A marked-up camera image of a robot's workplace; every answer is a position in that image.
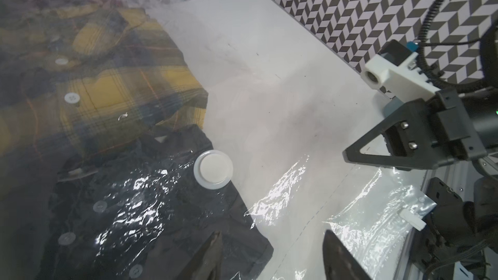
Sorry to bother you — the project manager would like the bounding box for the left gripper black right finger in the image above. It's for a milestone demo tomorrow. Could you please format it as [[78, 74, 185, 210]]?
[[322, 229, 371, 280]]

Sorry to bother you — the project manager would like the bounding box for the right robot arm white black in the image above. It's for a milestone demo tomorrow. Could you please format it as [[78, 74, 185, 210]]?
[[344, 0, 497, 279]]

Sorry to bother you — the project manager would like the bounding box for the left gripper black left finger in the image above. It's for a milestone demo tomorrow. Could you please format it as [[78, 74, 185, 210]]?
[[176, 232, 223, 280]]

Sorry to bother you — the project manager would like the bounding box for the yellow plaid shirt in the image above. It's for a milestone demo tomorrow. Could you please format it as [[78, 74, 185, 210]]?
[[1, 5, 208, 168]]

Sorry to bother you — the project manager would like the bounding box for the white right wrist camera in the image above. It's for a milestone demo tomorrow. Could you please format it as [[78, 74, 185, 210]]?
[[361, 40, 440, 102]]

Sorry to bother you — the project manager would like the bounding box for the clear plastic vacuum bag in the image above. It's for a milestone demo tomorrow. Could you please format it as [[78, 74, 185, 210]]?
[[1, 0, 435, 279]]

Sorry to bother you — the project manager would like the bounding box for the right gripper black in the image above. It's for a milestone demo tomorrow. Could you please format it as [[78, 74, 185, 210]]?
[[343, 89, 497, 171]]

